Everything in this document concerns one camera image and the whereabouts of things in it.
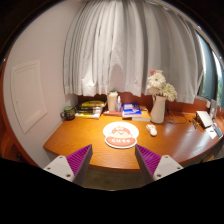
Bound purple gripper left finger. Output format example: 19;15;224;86
44;145;93;186

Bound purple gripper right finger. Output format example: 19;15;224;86
135;144;182;184

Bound white computer mouse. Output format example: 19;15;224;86
146;124;157;137

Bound round cartoon mouse pad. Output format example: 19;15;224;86
103;122;139;149

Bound orange book under blue book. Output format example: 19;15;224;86
132;105;151;122

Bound white ceramic vase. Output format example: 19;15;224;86
150;96;166;124

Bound dark green mug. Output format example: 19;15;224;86
60;106;75;121

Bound stack of dark books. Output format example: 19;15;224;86
75;100;106;119

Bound white paper card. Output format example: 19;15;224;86
205;127;217;139

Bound small clear sanitizer bottle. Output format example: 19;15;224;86
115;96;122;113

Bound white cylindrical container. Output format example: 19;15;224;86
107;92;118;111

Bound white and pink flowers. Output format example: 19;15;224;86
147;70;177;102

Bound window glass pane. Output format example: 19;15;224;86
198;36;224;108

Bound white curtain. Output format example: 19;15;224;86
64;0;203;103

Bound black cable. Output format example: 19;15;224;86
165;105;198;126

